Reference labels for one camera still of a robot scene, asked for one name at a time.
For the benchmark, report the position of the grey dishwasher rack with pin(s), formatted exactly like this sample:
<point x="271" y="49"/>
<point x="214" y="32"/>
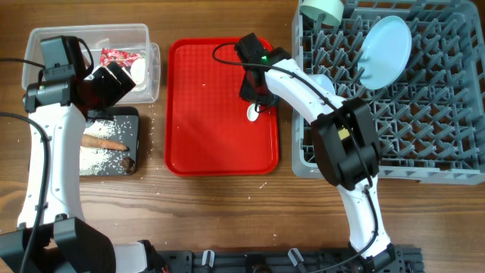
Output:
<point x="430" y="121"/>

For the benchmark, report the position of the white plastic spoon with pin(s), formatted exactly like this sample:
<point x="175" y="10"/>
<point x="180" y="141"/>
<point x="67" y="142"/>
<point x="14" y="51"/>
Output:
<point x="252" y="112"/>

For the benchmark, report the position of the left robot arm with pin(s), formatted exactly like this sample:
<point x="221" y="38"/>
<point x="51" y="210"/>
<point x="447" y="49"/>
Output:
<point x="52" y="234"/>

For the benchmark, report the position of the brown carrot stick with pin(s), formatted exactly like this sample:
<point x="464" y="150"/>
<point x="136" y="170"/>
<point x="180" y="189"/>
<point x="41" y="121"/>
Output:
<point x="98" y="143"/>

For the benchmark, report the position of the black plastic tray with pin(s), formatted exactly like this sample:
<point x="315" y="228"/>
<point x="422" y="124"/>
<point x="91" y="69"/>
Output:
<point x="130" y="125"/>

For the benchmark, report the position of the small light blue bowl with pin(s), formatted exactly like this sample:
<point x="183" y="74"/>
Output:
<point x="323" y="81"/>

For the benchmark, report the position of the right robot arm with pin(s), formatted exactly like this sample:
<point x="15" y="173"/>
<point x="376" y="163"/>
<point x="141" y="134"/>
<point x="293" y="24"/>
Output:
<point x="346" y="147"/>

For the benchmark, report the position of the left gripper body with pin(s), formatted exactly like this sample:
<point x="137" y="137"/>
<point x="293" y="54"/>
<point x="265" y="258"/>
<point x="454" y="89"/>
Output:
<point x="106" y="90"/>

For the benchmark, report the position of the brown food scrap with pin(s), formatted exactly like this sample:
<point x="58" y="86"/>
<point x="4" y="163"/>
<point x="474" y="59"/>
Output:
<point x="127" y="165"/>

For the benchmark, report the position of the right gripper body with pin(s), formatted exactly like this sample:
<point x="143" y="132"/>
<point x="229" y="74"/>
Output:
<point x="248" y="92"/>

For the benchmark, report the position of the red serving tray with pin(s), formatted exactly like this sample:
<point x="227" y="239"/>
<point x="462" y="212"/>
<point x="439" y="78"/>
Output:
<point x="208" y="132"/>

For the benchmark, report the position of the yellow plastic cup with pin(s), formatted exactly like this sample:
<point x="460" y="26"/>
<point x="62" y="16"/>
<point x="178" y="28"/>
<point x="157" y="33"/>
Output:
<point x="343" y="133"/>

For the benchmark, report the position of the clear plastic bin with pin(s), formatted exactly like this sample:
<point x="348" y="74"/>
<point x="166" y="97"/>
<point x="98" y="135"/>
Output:
<point x="133" y="38"/>

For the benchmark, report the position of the white rice pile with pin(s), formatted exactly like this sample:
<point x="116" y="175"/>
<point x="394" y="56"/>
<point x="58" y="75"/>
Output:
<point x="102" y="151"/>

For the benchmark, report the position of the large light blue plate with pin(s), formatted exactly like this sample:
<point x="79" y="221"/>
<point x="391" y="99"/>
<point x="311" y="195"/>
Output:
<point x="385" y="52"/>

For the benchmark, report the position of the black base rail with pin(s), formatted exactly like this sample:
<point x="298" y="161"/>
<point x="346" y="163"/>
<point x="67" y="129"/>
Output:
<point x="395" y="259"/>

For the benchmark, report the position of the red snack wrapper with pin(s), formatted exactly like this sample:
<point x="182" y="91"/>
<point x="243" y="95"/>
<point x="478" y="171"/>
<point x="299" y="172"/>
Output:
<point x="122" y="58"/>

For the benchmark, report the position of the green bowl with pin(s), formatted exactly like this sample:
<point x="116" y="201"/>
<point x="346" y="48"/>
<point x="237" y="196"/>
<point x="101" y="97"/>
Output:
<point x="329" y="11"/>

